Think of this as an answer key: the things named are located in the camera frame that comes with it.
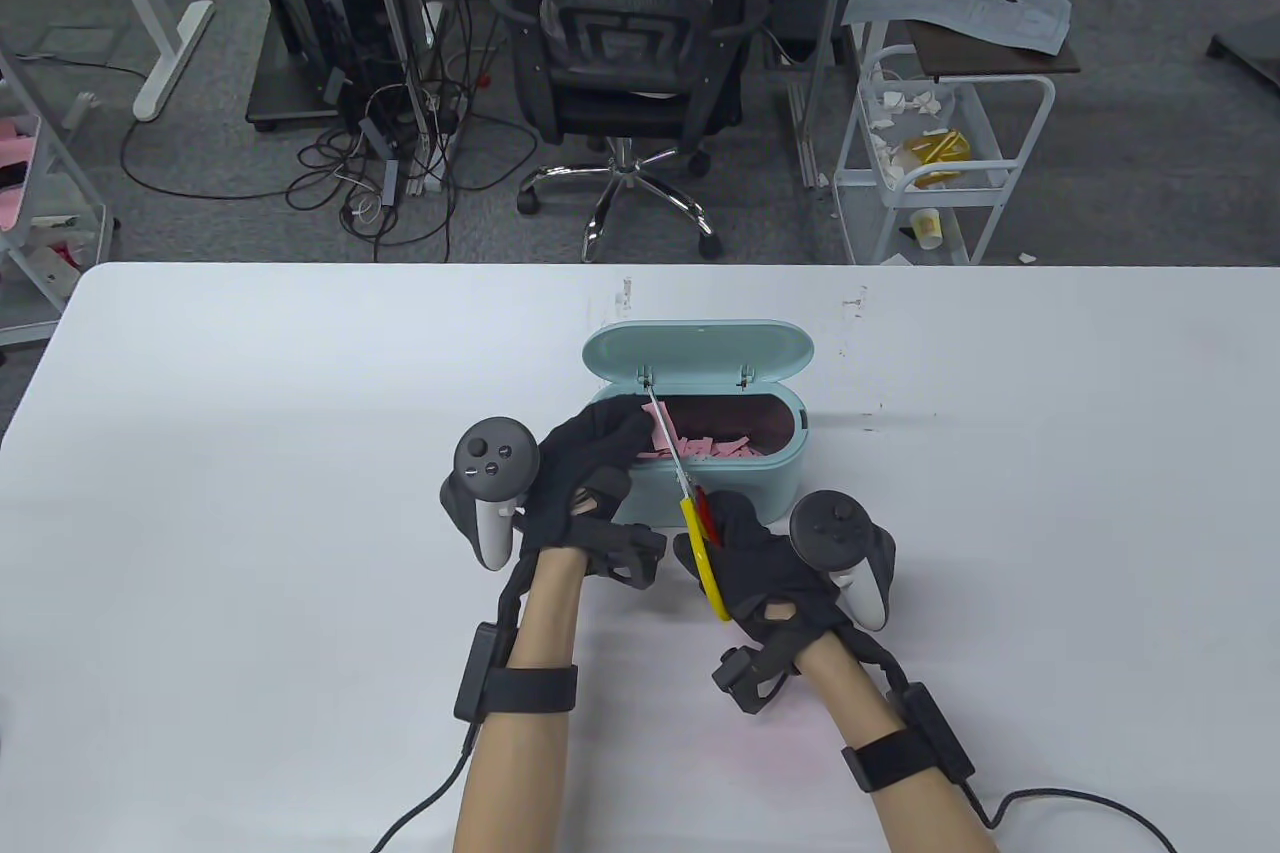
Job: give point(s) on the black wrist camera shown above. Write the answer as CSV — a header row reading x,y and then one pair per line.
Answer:
x,y
636,551
742,681

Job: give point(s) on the black left wrist sensor box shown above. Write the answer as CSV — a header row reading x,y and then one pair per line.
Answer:
x,y
530,691

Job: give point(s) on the pink tray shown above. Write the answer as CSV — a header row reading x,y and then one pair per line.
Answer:
x,y
12,208

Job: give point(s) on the white shelf rack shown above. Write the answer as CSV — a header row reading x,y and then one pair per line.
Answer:
x,y
30,331

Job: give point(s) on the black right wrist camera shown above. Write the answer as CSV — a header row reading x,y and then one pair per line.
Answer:
x,y
742,681

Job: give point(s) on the pile of white paper scraps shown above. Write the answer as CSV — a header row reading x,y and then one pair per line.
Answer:
x,y
905,101

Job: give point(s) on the white rolling cart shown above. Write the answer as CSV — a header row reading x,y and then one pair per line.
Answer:
x,y
860,177

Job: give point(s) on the person's left forearm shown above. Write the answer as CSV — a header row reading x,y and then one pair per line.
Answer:
x,y
518,773

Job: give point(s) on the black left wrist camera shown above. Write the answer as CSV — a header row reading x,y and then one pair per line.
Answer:
x,y
636,551

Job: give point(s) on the black mesh office chair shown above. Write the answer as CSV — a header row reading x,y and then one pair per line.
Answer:
x,y
620,98

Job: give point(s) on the person's right hand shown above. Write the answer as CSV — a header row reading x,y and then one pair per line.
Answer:
x,y
770,573

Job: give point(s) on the person's right forearm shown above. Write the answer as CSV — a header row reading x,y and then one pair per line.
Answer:
x,y
900,783

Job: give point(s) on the light blue lidded bin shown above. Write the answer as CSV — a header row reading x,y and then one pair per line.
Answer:
x,y
780,483

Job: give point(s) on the brown board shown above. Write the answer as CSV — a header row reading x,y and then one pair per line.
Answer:
x,y
1000,61

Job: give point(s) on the pink waste paper sheet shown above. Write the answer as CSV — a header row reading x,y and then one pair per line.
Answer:
x,y
660,428

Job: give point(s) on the person's left hand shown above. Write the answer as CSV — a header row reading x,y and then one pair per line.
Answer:
x,y
578,473

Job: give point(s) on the grey right hand controller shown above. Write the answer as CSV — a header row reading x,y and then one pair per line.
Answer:
x,y
830,528

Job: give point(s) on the black wrist sensor box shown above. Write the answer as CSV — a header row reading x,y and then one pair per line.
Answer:
x,y
890,758
530,691

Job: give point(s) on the black wheeled platform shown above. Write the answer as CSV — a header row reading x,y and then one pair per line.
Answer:
x,y
290,98

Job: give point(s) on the grey hand controller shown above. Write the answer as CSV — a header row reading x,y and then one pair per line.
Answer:
x,y
830,528
492,458

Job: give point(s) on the paper cup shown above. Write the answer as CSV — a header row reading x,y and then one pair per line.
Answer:
x,y
926,231

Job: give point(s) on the grey left hand controller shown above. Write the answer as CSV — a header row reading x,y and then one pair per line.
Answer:
x,y
492,458

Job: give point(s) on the pile of pink paper pieces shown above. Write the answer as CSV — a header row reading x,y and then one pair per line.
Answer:
x,y
725,446

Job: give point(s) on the black right wrist sensor box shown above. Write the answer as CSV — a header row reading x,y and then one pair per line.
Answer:
x,y
890,758

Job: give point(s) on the yellow packet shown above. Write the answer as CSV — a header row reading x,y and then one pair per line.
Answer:
x,y
940,148

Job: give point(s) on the white metal post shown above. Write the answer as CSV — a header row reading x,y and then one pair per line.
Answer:
x,y
395,3

